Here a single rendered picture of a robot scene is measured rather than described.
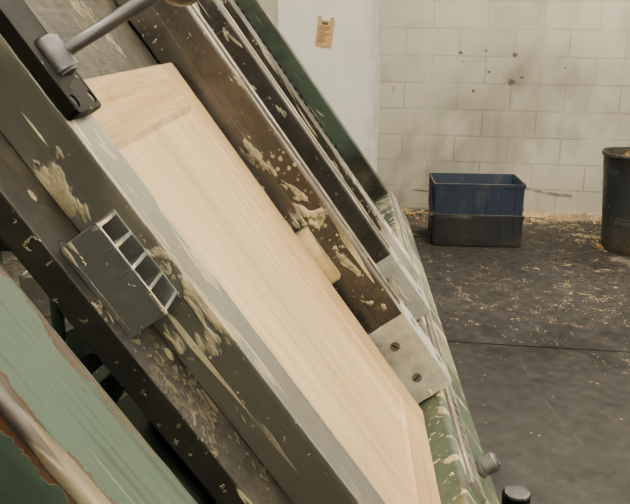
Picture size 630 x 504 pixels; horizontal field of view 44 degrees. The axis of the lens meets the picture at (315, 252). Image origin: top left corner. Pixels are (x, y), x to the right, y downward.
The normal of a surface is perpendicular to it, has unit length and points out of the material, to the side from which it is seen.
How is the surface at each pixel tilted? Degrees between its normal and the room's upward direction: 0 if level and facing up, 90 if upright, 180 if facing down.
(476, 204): 90
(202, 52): 90
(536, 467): 0
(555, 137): 90
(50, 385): 55
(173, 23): 90
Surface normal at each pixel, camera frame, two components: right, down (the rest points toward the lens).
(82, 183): -0.04, 0.27
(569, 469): 0.01, -0.96
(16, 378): 0.82, -0.54
